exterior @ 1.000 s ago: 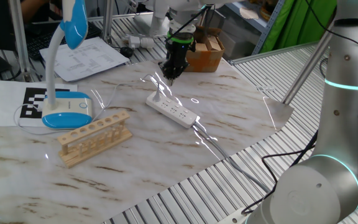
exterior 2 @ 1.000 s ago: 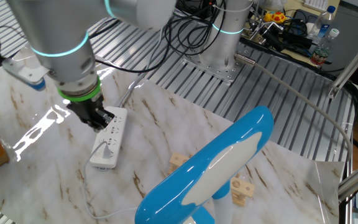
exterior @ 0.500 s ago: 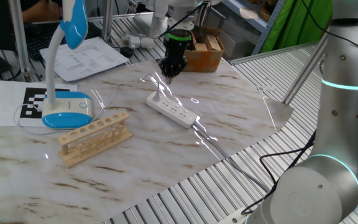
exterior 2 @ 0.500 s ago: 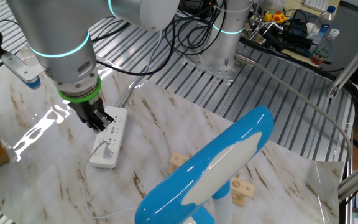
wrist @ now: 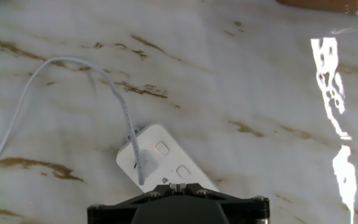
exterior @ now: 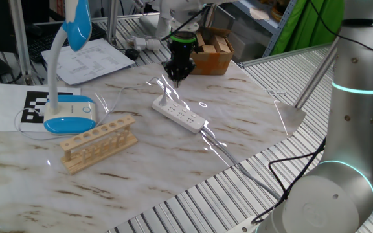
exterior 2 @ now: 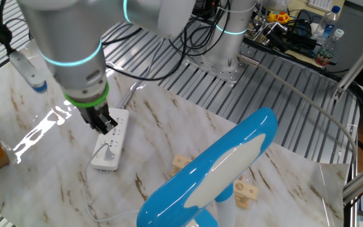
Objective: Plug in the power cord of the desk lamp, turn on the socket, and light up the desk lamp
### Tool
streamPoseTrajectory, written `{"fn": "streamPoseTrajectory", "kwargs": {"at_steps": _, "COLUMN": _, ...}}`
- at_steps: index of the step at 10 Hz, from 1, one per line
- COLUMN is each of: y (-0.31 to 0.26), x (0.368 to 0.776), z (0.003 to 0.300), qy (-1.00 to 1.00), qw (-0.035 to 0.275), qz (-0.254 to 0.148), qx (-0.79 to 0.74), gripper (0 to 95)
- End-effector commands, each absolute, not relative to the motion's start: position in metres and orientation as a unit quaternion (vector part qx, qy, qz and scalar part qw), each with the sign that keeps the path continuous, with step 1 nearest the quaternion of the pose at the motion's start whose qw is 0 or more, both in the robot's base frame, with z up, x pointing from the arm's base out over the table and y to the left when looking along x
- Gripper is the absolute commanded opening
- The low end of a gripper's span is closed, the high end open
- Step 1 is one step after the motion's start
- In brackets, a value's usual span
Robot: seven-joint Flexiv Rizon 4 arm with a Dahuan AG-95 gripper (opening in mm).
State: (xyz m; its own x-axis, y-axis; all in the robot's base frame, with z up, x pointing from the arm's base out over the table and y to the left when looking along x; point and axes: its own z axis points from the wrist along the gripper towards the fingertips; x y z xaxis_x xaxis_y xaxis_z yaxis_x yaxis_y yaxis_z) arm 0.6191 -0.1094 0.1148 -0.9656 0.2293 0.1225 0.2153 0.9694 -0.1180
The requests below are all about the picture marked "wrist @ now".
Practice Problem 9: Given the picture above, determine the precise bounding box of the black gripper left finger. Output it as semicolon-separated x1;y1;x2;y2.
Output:
87;182;180;224

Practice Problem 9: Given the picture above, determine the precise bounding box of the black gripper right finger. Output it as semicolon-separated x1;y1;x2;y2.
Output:
178;182;270;224

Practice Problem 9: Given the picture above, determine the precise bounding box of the white lamp power cord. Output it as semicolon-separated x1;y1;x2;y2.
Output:
0;57;146;187

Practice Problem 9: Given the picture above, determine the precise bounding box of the white power strip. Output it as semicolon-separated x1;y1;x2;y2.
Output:
116;123;219;193

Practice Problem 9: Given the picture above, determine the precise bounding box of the cardboard box with orange tape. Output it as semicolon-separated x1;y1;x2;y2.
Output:
275;0;358;17

